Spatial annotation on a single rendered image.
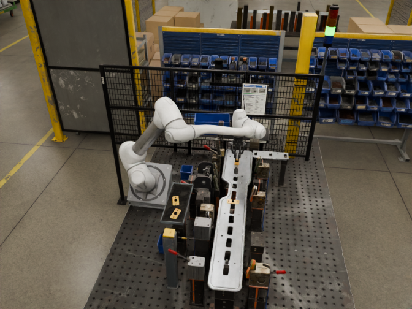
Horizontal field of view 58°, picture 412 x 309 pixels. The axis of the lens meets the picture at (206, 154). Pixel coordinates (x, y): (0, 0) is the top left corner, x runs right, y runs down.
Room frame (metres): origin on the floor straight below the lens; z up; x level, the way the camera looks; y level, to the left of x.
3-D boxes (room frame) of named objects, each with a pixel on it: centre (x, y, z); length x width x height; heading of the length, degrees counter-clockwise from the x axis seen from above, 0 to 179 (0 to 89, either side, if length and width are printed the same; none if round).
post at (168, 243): (1.51, 0.21, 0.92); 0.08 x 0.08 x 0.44; 83
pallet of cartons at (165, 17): (7.09, 0.54, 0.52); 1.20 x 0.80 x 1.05; 169
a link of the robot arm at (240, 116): (2.40, -0.25, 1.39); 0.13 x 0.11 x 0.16; 41
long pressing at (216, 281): (1.93, -0.19, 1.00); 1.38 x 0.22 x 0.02; 173
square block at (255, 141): (2.67, -0.41, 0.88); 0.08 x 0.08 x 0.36; 83
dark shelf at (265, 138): (2.87, -0.10, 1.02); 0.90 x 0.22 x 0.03; 83
